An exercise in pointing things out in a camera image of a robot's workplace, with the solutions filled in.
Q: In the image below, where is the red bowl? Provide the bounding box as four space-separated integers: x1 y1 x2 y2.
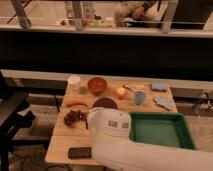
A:
87 77 107 95

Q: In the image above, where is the orange fruit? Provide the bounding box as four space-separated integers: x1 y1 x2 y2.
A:
116 87 126 99

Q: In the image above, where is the green plastic tray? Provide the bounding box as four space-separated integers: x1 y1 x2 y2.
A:
130 112 196 150

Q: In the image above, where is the blue grey cloth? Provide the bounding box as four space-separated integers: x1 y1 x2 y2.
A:
154 96 172 111

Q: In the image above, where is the wooden table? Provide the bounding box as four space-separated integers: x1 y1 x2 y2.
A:
45 79 177 166

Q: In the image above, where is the white plastic cup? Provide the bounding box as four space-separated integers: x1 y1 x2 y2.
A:
68 75 81 91

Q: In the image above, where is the yellow banana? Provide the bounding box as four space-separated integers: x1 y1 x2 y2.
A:
123 84 145 91

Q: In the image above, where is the dark grape bunch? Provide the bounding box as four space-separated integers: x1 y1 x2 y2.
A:
63 110 87 127

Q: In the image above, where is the blue sponge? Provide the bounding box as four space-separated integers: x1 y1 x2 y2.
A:
152 82 168 92

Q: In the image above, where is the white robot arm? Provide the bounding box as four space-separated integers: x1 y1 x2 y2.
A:
87 107 213 171

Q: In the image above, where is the blue cup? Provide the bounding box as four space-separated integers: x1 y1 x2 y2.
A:
134 90 146 105

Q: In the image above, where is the black chair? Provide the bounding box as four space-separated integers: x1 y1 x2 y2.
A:
0 72 34 171

